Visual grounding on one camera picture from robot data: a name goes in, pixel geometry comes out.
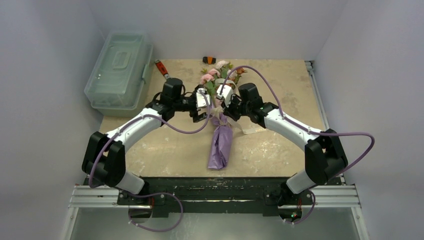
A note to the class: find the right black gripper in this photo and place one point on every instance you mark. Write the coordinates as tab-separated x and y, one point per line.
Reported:
228	110

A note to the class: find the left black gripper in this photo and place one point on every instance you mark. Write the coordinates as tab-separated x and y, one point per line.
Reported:
196	117

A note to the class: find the white and orange rose stems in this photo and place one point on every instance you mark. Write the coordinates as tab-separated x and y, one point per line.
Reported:
225	70

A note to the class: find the beige ribbon strip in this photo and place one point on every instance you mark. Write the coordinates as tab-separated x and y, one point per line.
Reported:
238	126

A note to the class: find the pink rose stem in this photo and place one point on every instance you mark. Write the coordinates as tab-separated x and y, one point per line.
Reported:
209	80

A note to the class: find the pink purple wrapping paper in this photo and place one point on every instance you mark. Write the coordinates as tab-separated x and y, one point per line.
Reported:
221	141

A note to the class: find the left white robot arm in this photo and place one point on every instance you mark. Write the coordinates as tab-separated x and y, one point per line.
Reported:
105	158

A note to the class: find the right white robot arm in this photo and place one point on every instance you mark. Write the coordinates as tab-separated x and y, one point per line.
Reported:
324	156

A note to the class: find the small orange black tool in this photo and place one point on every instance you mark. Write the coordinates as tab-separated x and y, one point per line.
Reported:
209	60

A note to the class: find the clear plastic storage box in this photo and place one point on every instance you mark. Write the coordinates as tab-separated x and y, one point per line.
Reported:
120	79

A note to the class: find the orange handled adjustable wrench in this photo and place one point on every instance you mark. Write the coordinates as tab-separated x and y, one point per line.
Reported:
162	69

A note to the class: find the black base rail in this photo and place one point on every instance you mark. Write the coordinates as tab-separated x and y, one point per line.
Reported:
216	195

